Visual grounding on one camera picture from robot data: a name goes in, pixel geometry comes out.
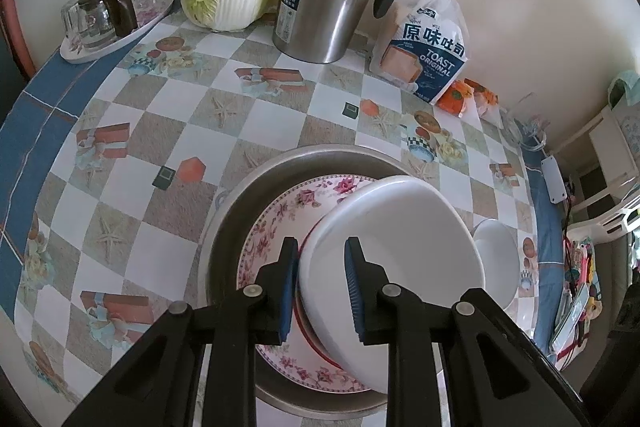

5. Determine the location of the bagged toast bread loaf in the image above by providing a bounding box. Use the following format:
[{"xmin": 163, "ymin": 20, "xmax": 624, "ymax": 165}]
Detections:
[{"xmin": 371, "ymin": 0, "xmax": 483, "ymax": 105}]

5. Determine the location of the checkered printed tablecloth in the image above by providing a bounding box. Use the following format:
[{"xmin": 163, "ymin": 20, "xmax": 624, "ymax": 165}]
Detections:
[{"xmin": 0, "ymin": 2, "xmax": 571, "ymax": 427}]

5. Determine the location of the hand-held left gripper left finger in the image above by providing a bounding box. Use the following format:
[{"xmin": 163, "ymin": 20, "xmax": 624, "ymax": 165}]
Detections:
[{"xmin": 62, "ymin": 236, "xmax": 300, "ymax": 427}]

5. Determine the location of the white power strip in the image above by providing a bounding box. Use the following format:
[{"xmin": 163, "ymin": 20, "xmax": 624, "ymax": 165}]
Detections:
[{"xmin": 540, "ymin": 157, "xmax": 569, "ymax": 204}]

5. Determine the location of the metal basin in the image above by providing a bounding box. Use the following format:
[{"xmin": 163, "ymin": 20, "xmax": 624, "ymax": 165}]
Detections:
[{"xmin": 205, "ymin": 144, "xmax": 451, "ymax": 410}]

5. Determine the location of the teal cloth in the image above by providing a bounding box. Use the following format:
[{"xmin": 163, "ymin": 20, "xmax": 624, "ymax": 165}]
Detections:
[{"xmin": 606, "ymin": 71, "xmax": 640, "ymax": 108}]

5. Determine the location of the floral oval serving tray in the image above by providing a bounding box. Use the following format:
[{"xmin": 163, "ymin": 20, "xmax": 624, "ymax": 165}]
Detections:
[{"xmin": 59, "ymin": 0, "xmax": 176, "ymax": 66}]

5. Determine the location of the reddish wooden frame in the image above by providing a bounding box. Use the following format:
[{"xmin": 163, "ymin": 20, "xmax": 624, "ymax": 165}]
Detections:
[{"xmin": 0, "ymin": 0, "xmax": 37, "ymax": 80}]

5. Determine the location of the small plain white bowl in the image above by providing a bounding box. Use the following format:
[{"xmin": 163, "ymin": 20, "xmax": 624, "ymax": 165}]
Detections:
[{"xmin": 472, "ymin": 217, "xmax": 522, "ymax": 312}]

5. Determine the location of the black cable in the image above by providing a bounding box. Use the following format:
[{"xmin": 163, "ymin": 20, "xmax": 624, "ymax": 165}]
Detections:
[{"xmin": 562, "ymin": 194, "xmax": 583, "ymax": 258}]

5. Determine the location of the colourful clutter pile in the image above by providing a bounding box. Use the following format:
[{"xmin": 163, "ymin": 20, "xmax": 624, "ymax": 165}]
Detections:
[{"xmin": 550, "ymin": 234, "xmax": 608, "ymax": 360}]

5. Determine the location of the floral rimmed white plate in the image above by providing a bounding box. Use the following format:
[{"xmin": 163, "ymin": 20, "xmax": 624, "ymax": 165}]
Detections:
[{"xmin": 236, "ymin": 175, "xmax": 396, "ymax": 393}]

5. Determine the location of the glass teapot with dark handle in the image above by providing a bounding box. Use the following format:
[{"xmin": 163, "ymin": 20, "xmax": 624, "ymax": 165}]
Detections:
[{"xmin": 75, "ymin": 0, "xmax": 139, "ymax": 49}]

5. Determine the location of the clear glass mug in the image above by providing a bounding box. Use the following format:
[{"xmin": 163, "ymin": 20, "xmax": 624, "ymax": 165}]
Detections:
[{"xmin": 500, "ymin": 93, "xmax": 549, "ymax": 154}]

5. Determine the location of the large white bowl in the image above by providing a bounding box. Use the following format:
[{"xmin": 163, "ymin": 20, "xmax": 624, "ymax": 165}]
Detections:
[{"xmin": 298, "ymin": 175, "xmax": 486, "ymax": 395}]

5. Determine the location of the white plastic chair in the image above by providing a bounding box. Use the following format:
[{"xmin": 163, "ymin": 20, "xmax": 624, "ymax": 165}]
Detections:
[{"xmin": 565, "ymin": 104, "xmax": 640, "ymax": 240}]

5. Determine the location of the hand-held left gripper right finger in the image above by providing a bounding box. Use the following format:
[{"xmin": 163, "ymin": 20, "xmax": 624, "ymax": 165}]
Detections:
[{"xmin": 344, "ymin": 236, "xmax": 583, "ymax": 427}]

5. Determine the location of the orange snack packet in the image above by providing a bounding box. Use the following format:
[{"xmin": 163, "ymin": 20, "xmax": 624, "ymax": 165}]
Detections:
[
  {"xmin": 465, "ymin": 79, "xmax": 502, "ymax": 120},
  {"xmin": 434, "ymin": 79, "xmax": 473, "ymax": 118}
]

